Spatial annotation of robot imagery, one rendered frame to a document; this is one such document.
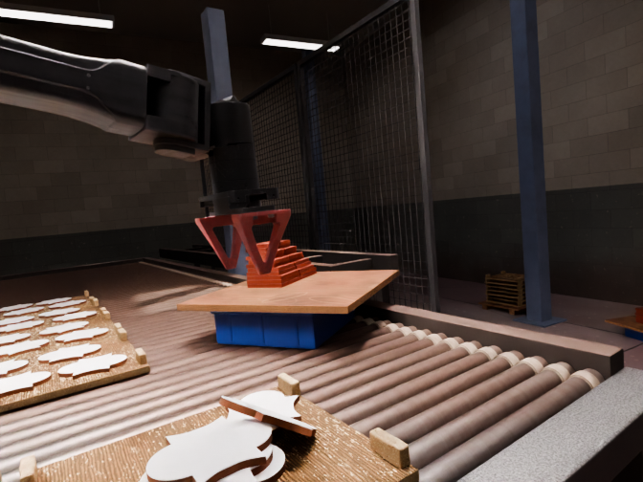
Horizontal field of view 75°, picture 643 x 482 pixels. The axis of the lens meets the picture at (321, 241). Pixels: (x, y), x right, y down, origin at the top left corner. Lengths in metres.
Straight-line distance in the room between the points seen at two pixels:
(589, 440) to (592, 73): 5.03
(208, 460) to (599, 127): 5.21
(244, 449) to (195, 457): 0.05
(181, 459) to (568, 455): 0.48
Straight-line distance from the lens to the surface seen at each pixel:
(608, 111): 5.42
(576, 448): 0.71
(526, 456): 0.67
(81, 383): 1.08
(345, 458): 0.61
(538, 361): 0.97
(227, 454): 0.54
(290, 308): 1.02
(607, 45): 5.55
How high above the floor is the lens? 1.26
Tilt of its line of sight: 4 degrees down
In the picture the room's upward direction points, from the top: 5 degrees counter-clockwise
